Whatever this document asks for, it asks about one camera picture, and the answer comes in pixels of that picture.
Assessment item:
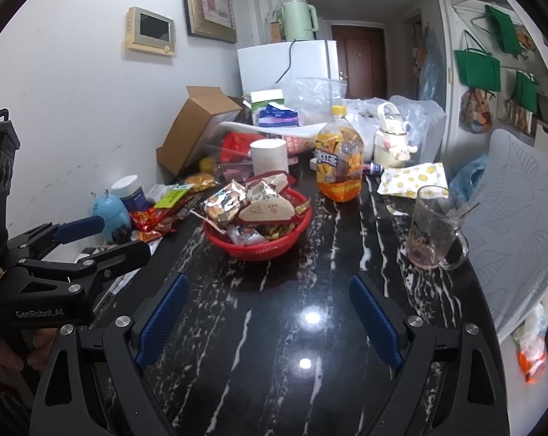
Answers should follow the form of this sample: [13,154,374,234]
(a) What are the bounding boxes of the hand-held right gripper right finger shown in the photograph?
[349,275,511,436]

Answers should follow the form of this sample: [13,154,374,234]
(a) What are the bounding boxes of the clear cracker packet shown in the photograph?
[204,181,249,229]

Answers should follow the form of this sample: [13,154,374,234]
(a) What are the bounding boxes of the green electric kettle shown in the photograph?
[280,0,320,43]

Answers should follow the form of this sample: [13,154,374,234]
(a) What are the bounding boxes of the white jar dark blue label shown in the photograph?
[111,175,148,212]

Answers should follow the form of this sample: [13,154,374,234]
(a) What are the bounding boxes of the white jug with plush toy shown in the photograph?
[375,102,417,169]

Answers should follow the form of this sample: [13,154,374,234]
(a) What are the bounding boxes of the wall intercom panel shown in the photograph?
[125,7,177,57]

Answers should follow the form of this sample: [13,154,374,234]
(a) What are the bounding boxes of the red packet in clear box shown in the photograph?
[221,132,265,162]

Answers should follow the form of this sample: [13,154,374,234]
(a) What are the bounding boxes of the framed wall picture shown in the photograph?
[181,0,238,45]

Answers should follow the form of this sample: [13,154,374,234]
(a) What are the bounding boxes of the yellow orange bread packet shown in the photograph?
[185,173,217,191]

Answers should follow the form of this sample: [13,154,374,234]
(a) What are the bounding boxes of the cartoon print bag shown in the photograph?
[458,87,495,134]

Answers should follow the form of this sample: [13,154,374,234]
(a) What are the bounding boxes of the green white box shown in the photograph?
[250,88,286,121]

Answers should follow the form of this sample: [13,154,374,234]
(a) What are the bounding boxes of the dark stirring stick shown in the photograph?
[451,202,481,223]

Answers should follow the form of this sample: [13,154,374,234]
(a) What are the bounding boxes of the person's left hand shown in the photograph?
[0,327,59,391]

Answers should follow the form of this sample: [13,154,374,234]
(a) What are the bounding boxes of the green snack packet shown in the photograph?
[153,185,195,210]

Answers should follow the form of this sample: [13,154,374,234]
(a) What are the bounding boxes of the orange label tea bottle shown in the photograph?
[315,105,364,203]

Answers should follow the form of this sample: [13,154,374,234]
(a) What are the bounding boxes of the white plastic tray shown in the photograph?
[217,120,329,139]

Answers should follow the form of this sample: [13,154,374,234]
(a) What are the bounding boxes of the red candy packets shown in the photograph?
[131,209,175,241]

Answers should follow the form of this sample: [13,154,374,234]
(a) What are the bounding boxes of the black power cable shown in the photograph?
[274,41,297,89]

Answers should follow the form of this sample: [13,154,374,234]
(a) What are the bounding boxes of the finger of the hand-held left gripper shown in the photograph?
[8,215,106,259]
[17,240,152,292]

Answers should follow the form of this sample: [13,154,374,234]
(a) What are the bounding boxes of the large green tote bag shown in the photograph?
[454,48,502,100]

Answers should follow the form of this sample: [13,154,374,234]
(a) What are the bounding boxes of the clear plastic container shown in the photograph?
[296,77,347,125]

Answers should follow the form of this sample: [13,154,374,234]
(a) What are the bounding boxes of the blue round gadget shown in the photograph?
[91,187,131,241]

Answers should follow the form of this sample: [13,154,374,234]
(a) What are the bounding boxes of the red plastic basket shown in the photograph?
[203,188,312,262]

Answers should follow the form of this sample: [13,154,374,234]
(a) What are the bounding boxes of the clear glass mug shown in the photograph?
[405,185,470,270]

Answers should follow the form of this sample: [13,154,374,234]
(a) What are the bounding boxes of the hanging clear blue plastic bag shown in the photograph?
[417,32,447,101]

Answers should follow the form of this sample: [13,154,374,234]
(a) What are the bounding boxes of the blue purple tissue pack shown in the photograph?
[258,104,299,129]

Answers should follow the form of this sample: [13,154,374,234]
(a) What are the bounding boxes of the pink patterned paper cup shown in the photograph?
[285,134,320,164]

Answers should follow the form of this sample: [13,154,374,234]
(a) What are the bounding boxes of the toilet paper roll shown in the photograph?
[249,139,289,178]

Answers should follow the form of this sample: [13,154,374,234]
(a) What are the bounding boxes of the red white triangular snack packet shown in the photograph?
[237,193,297,228]

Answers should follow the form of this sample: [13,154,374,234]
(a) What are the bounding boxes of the smiley print pouch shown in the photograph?
[376,162,449,199]

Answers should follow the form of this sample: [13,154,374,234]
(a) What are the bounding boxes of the brown cardboard box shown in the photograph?
[156,86,245,178]

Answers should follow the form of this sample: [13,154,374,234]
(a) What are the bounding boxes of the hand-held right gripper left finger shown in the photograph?
[28,271,190,436]

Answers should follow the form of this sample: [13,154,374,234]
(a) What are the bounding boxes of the white fridge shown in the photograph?
[236,40,339,101]

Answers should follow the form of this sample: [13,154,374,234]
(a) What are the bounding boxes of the brown door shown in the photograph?
[331,23,388,100]

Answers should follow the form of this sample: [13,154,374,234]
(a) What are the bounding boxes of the orange white plastic bag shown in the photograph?
[512,304,548,384]

